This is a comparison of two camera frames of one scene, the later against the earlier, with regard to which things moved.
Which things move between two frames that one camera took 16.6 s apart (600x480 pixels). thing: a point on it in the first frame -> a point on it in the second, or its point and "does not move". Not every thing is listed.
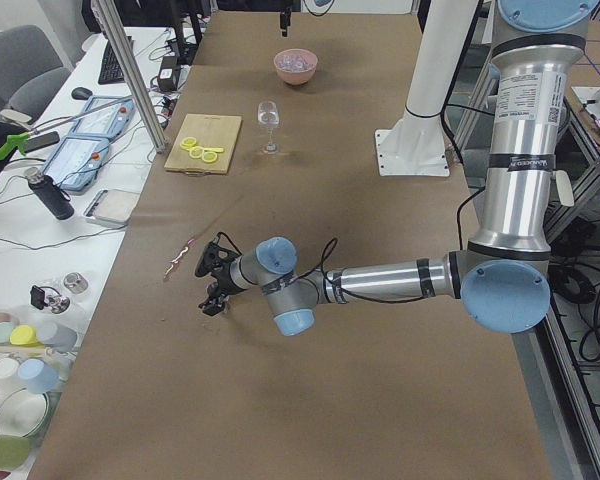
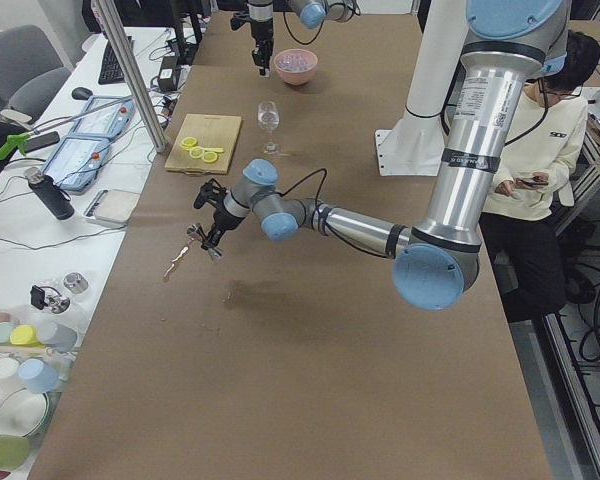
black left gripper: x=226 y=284 -> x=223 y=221
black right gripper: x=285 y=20 -> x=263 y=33
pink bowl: x=295 y=66 does not move
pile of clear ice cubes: x=294 y=63 does not move
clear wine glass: x=268 y=115 does not move
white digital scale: x=110 y=208 does not move
